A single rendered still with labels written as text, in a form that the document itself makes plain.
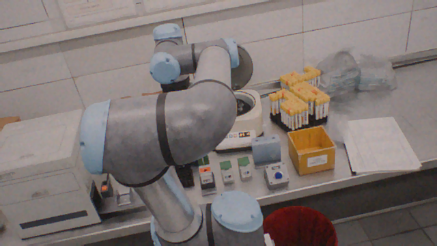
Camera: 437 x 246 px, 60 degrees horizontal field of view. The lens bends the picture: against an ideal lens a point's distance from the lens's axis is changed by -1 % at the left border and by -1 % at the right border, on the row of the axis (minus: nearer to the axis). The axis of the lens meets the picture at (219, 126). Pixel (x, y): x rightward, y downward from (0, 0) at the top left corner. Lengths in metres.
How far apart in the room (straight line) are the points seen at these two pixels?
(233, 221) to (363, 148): 0.73
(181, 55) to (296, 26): 0.92
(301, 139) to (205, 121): 0.90
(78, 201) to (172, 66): 0.59
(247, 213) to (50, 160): 0.61
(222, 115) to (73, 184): 0.76
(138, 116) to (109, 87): 1.21
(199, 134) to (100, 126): 0.15
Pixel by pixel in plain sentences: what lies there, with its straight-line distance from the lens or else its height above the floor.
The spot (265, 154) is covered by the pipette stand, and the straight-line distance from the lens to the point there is 1.39.
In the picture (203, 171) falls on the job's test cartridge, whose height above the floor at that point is 0.95.
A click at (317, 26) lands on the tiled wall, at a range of 1.81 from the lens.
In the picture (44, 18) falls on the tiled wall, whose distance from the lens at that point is 1.70.
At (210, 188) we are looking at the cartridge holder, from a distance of 1.34.
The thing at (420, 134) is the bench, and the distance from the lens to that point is 1.61.
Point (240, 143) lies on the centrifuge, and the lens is 1.47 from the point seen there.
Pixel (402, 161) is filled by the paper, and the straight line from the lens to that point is 1.44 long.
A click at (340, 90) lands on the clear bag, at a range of 1.80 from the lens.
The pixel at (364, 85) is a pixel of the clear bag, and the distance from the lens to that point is 1.83.
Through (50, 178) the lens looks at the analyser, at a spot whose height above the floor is 1.11.
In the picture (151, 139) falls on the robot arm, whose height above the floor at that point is 1.50.
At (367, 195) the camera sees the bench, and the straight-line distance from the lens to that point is 2.18.
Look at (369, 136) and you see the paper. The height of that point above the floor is 0.89.
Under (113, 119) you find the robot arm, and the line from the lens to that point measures 0.58.
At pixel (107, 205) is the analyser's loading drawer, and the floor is 0.92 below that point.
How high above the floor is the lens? 1.81
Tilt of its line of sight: 35 degrees down
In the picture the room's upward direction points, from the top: 10 degrees counter-clockwise
